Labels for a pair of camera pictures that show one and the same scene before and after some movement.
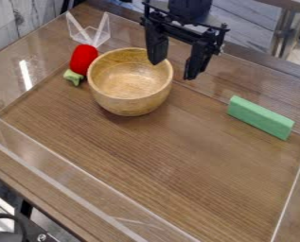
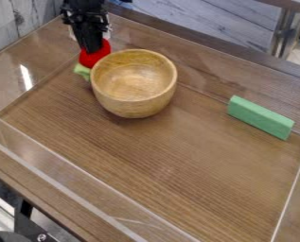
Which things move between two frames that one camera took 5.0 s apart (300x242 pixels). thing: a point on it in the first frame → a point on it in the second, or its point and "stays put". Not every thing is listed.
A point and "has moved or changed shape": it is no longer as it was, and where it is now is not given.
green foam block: (265, 120) stays put
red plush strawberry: (84, 54) has moved or changed shape
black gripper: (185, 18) → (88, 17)
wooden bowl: (128, 85) stays put
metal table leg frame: (288, 30) stays put
